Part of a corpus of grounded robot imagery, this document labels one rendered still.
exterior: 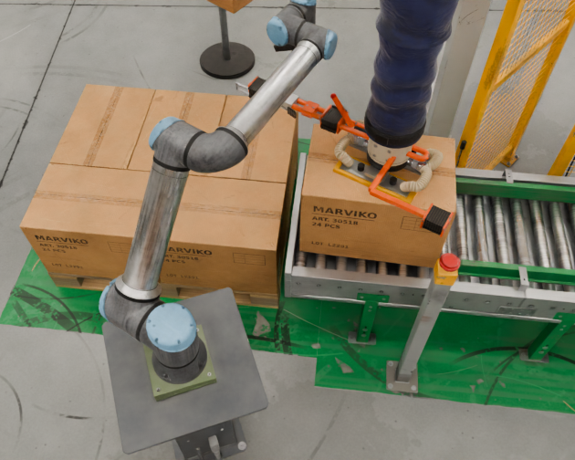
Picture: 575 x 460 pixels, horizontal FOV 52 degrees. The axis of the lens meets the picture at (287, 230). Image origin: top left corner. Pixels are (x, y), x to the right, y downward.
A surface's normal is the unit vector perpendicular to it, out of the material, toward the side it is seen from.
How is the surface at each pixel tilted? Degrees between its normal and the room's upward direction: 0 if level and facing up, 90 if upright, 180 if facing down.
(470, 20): 90
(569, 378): 0
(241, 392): 0
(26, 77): 0
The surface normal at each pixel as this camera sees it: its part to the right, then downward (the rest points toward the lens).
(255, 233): 0.00, -0.58
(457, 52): -0.11, 0.81
